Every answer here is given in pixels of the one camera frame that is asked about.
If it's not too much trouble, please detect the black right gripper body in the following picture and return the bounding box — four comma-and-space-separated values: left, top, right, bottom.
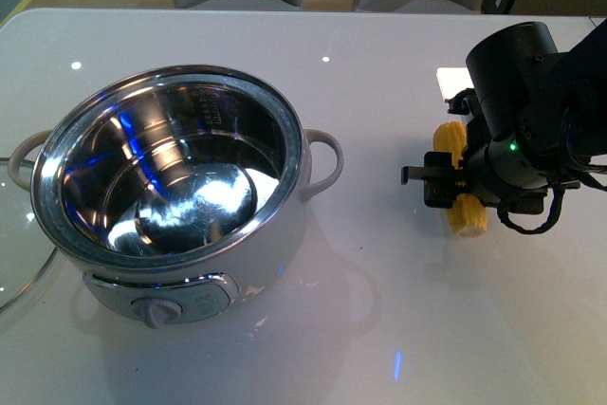
423, 88, 545, 215

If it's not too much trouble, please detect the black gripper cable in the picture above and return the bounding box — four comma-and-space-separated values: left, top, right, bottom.
495, 172, 607, 235

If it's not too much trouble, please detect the white electric cooking pot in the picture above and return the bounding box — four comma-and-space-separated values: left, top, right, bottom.
8, 64, 344, 328

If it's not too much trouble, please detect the glass pot lid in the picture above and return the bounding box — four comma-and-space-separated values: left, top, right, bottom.
1, 157, 57, 313

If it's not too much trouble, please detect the yellow corn cob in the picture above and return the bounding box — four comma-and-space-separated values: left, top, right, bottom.
432, 121, 487, 238

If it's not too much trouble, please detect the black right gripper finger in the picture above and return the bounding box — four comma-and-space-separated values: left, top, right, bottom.
401, 166, 451, 184

